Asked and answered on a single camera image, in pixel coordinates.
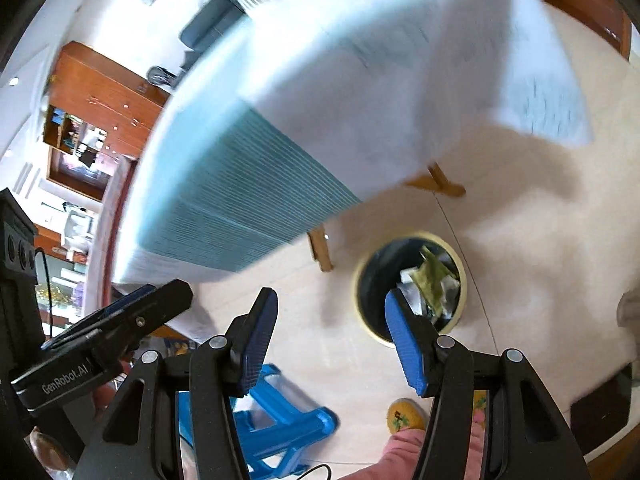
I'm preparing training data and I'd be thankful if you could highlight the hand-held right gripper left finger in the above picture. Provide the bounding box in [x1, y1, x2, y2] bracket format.
[72, 287, 279, 480]

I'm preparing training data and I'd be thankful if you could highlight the wooden cabinet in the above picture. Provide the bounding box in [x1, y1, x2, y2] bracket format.
[42, 41, 171, 196]

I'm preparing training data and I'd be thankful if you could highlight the yellow slipper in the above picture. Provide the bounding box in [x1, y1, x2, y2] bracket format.
[472, 390, 488, 431]
[387, 397, 428, 433]

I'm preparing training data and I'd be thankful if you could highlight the black fan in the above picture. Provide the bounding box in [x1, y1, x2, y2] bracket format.
[146, 65, 177, 88]

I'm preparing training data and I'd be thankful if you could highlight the white crumpled paper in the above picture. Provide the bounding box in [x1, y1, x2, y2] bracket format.
[397, 267, 461, 333]

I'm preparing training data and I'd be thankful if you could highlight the black cable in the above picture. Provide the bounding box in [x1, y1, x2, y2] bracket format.
[295, 464, 334, 480]

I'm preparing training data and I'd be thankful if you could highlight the crumpled olive wrapper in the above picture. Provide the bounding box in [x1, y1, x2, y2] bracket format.
[417, 245, 461, 306]

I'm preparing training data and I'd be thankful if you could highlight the dark blue bin yellow rim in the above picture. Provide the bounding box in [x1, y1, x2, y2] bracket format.
[352, 232, 468, 350]

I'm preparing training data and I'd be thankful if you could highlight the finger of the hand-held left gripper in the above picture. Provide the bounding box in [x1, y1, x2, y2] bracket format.
[101, 284, 157, 319]
[52, 280, 194, 361]

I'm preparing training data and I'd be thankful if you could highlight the dark blue sofa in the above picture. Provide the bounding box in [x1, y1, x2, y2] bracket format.
[179, 0, 266, 68]

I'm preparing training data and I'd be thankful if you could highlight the leaf print tablecloth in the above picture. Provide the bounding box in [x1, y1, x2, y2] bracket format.
[102, 0, 596, 286]

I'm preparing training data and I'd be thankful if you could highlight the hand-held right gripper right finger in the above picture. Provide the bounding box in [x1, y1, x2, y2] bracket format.
[384, 290, 588, 480]

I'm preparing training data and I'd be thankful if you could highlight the blue plastic stool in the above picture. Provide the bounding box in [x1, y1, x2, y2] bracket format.
[177, 362, 338, 480]

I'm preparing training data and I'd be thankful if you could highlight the long table pink cover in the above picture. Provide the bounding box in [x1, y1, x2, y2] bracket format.
[85, 152, 146, 291]

